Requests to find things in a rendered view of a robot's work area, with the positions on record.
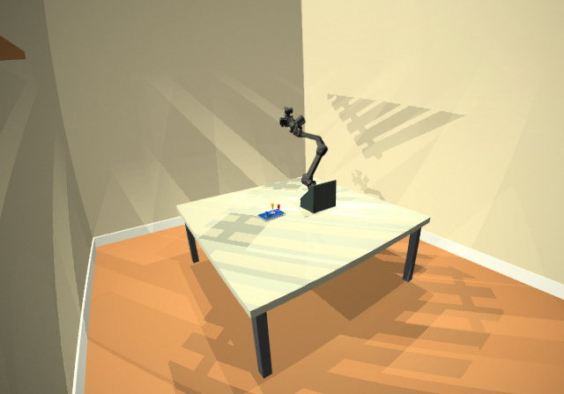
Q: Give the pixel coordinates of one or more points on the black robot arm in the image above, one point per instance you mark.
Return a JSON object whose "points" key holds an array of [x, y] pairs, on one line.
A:
{"points": [[306, 179]]}

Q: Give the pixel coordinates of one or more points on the blue circuit board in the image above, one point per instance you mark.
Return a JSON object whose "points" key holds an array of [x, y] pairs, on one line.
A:
{"points": [[271, 214]]}

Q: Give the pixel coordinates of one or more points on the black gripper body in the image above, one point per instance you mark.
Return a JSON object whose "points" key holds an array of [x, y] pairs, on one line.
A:
{"points": [[288, 111]]}

